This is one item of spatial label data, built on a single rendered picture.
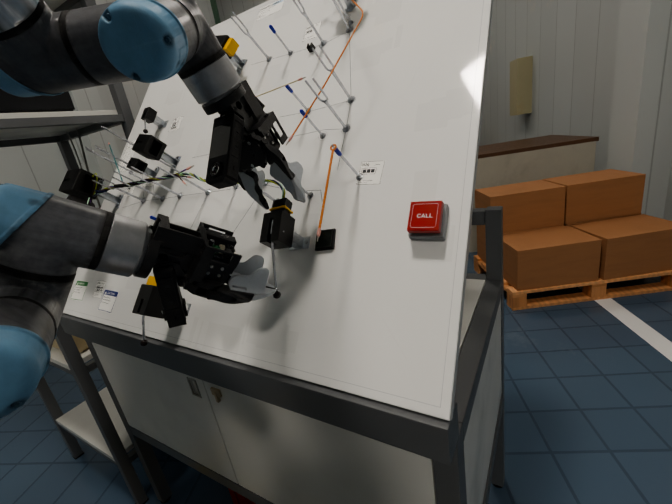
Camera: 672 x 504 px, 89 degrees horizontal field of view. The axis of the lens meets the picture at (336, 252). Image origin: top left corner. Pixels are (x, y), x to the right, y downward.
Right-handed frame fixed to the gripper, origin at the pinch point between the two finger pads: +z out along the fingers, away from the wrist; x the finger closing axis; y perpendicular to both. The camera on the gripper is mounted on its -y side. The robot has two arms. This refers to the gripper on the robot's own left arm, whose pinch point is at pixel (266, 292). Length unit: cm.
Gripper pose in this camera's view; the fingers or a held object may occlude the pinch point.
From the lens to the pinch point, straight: 60.1
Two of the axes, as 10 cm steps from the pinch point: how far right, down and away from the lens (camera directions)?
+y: 5.2, -8.0, -2.9
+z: 7.5, 2.7, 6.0
